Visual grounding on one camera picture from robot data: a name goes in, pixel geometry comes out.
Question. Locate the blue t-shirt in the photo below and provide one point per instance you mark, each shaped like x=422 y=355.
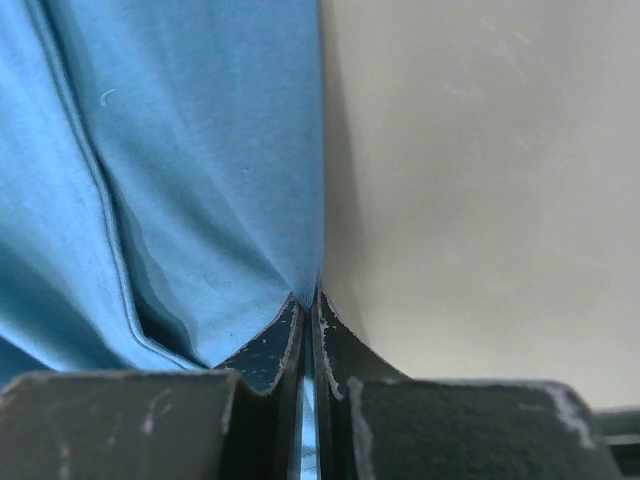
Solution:
x=162 y=195

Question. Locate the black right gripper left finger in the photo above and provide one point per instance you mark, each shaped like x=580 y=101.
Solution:
x=263 y=440

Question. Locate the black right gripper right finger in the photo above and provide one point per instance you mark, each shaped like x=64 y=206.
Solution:
x=338 y=355

